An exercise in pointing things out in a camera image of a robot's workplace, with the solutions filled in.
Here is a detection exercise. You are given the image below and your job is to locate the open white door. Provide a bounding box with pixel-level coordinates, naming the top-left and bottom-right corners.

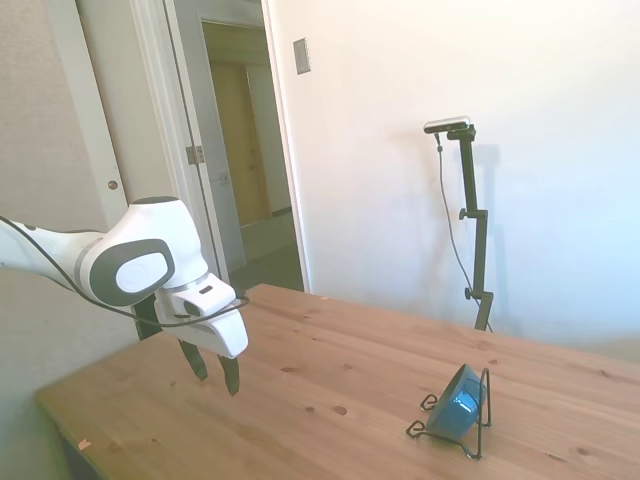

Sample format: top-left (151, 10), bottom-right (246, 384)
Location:
top-left (166, 0), bottom-right (248, 286)

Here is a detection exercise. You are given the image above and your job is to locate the black chair back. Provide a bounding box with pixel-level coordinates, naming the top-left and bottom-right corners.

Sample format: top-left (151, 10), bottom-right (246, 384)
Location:
top-left (133, 295), bottom-right (162, 343)

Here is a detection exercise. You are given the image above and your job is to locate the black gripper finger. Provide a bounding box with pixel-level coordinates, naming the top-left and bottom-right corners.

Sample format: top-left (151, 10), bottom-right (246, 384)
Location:
top-left (216, 354), bottom-right (243, 398)
top-left (176, 338), bottom-right (209, 383)

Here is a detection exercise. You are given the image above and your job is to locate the wooden hallway door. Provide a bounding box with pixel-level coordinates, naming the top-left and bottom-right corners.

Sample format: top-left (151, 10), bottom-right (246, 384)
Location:
top-left (208, 58), bottom-right (293, 227)

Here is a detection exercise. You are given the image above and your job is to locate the blue ceramic bowl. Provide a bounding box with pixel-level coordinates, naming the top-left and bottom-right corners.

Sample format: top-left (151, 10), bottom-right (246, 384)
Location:
top-left (426, 364), bottom-right (489, 436)

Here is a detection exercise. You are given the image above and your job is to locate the black wire bowl rack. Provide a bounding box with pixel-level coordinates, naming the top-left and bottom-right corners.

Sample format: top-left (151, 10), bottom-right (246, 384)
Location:
top-left (405, 367), bottom-right (494, 461)

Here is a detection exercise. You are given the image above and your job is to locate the grey exterior camera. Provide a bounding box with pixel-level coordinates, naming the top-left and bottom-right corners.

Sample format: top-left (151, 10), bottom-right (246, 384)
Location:
top-left (423, 115), bottom-right (473, 136)

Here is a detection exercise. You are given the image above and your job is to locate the grey wall switch plate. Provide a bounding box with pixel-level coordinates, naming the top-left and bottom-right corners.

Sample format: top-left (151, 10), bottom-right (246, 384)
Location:
top-left (292, 36), bottom-right (313, 77)

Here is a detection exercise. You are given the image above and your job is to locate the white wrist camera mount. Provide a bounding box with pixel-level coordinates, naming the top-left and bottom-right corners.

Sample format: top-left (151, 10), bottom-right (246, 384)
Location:
top-left (171, 273), bottom-right (237, 322)

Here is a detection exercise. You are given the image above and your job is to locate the black camera stand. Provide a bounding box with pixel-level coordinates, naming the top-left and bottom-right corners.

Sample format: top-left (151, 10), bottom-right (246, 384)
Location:
top-left (445, 124), bottom-right (496, 332)

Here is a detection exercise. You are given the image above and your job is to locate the white door with knob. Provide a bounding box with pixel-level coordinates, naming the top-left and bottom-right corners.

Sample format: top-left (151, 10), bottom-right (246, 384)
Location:
top-left (74, 0), bottom-right (151, 216)

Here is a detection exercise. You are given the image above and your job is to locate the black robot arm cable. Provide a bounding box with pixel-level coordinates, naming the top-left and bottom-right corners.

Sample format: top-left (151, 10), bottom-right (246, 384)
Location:
top-left (0, 215), bottom-right (251, 328)

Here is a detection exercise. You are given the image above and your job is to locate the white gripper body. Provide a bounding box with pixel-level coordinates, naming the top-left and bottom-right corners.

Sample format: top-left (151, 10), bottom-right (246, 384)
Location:
top-left (154, 291), bottom-right (250, 359)

